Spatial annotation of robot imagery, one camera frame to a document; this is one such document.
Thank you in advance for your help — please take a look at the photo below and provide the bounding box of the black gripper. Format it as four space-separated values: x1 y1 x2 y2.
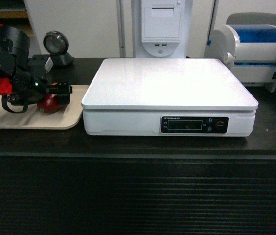
7 72 73 106

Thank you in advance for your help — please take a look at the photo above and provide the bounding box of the dark red mango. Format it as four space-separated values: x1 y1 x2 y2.
37 94 67 114

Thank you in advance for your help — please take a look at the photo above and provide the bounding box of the white checkout scale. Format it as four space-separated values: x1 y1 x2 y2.
82 58 258 137

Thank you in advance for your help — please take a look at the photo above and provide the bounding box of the black ribbed checkout counter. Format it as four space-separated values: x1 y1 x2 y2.
0 57 276 235

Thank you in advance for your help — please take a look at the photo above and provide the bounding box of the beige plastic tray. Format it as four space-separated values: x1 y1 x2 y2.
0 85 88 130

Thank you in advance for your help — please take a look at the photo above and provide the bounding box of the black barcode scanner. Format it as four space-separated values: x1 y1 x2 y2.
43 31 74 68

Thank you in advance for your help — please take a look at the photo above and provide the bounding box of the white receipt printer terminal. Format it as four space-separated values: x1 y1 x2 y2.
131 0 193 58

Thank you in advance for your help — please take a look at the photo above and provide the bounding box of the white blue label printer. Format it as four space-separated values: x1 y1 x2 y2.
205 12 276 92

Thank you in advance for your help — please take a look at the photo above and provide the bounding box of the black cable loop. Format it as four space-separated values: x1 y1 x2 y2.
1 94 30 114

